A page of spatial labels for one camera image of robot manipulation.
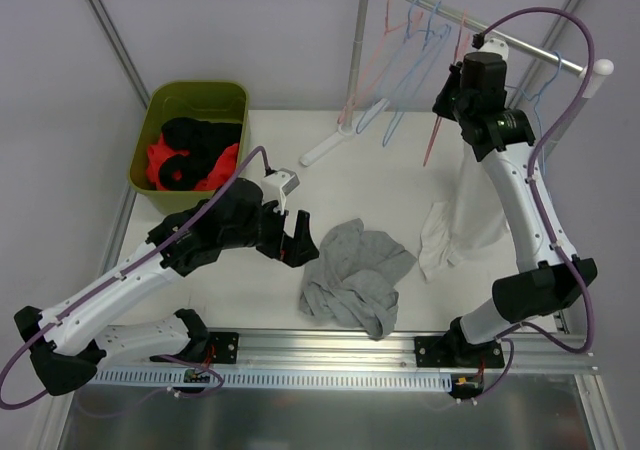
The grey tank top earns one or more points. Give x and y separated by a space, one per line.
353 282

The white slotted cable duct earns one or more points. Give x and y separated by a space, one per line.
252 378

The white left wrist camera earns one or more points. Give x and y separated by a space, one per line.
277 186

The silver and white clothes rack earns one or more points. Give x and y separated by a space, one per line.
540 53

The olive green plastic basket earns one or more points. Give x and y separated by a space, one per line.
213 101

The aluminium frame rail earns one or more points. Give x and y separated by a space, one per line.
353 350

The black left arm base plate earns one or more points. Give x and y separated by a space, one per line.
221 348

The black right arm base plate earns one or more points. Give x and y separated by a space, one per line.
443 352

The pink wire hanger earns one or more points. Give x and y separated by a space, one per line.
364 77
455 65

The black tank top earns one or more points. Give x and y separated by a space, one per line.
200 138

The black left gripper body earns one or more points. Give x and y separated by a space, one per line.
282 237

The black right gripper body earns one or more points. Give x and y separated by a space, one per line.
448 96

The red tank top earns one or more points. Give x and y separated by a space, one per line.
178 170

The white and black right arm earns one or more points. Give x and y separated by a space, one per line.
551 276

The white garment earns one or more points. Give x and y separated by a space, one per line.
456 230

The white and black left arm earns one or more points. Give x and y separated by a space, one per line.
71 342

